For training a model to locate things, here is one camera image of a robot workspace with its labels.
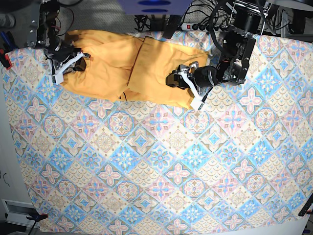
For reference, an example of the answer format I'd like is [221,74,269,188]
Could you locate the white power strip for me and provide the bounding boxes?
[180,23,228,32]

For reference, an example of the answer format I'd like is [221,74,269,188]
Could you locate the orange-tipped clamp bottom left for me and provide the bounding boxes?
[26,213,48,222]

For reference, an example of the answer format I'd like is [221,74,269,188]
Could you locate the patterned blue tablecloth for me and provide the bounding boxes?
[1,36,313,235]

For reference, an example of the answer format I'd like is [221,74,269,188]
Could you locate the red-handled clamp left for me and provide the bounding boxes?
[0,49,12,70]

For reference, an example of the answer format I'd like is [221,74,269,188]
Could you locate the orange T-shirt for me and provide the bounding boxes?
[61,30,208,109]

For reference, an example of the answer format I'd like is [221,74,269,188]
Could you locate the black table clamp top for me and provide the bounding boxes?
[162,15,181,39]

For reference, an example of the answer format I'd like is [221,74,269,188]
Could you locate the white vent box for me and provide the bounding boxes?
[1,199,37,228]

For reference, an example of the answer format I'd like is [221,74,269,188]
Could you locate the black clamp bottom right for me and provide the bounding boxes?
[298,201,313,217]

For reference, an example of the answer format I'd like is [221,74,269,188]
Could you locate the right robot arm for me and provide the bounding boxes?
[27,0,90,85]

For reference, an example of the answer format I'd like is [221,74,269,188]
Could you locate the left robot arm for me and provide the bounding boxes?
[166,0,270,110]

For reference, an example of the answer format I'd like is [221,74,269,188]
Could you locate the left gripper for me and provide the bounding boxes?
[166,61,213,110]

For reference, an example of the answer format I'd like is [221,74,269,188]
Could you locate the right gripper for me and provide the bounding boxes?
[45,50,91,85]

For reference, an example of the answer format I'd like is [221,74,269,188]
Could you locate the tangled black cables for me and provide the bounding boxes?
[134,0,235,34]

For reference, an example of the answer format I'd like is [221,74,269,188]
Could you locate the white blue logo panel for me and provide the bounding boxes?
[118,0,191,16]

